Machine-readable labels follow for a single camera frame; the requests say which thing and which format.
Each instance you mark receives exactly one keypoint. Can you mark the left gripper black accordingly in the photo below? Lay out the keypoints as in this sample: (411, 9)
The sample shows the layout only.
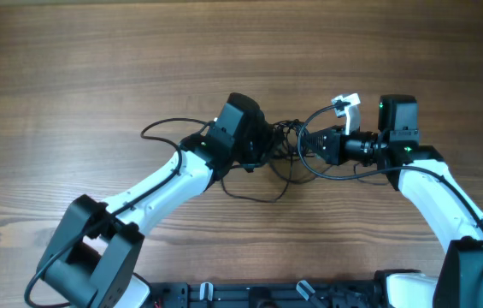
(268, 141)

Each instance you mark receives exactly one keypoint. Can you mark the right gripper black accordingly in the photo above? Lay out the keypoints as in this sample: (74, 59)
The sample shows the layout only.
(333, 150)

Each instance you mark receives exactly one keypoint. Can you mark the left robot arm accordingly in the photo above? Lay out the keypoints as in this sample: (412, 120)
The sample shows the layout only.
(91, 256)

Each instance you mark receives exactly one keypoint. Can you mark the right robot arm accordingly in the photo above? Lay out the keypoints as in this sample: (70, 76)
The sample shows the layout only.
(420, 173)

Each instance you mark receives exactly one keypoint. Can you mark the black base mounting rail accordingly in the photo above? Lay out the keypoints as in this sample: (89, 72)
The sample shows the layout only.
(338, 294)

